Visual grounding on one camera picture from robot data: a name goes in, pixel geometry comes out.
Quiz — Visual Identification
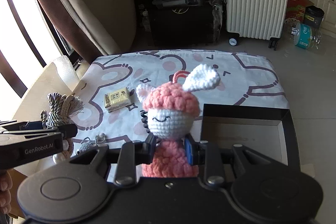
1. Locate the grey crochet animal toy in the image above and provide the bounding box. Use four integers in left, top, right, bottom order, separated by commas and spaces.
76, 133, 106, 155

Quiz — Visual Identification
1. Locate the blue white gold twisted rope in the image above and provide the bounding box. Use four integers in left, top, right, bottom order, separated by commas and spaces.
39, 91, 85, 128

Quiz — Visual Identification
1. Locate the yellow tissue pack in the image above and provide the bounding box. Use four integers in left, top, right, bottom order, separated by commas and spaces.
104, 88, 131, 112

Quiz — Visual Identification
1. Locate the pink white crochet bunny doll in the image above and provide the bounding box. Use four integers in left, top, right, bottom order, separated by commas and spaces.
136, 64, 221, 178

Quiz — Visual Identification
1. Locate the person's left hand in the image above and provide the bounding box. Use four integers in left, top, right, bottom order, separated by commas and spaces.
0, 170, 13, 214

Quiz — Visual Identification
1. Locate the bear pattern bed sheet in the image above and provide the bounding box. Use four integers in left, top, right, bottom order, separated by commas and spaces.
36, 49, 291, 177

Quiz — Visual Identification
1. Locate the cream cardboard sheet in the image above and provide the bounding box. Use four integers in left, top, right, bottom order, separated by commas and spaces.
10, 62, 79, 177

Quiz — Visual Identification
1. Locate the black cardboard box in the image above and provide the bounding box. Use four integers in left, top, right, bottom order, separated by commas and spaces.
200, 104, 301, 189

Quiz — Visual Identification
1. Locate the large clear water bottle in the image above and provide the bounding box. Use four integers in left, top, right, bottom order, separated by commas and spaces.
284, 18, 322, 51

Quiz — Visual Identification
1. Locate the black trash bin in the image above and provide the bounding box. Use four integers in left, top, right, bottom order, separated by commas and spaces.
303, 5, 325, 29

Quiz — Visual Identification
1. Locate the red cardboard box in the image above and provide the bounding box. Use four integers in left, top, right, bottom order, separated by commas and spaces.
285, 0, 313, 23

